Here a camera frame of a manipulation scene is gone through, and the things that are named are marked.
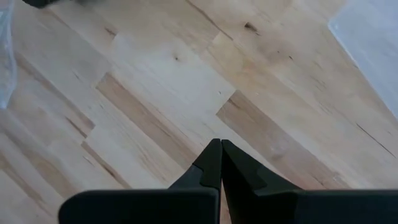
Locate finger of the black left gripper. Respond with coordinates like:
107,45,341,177
21,0,81,9

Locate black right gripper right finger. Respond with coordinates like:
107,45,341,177
221,139,398,224

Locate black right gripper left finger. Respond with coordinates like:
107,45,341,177
58,138,224,224

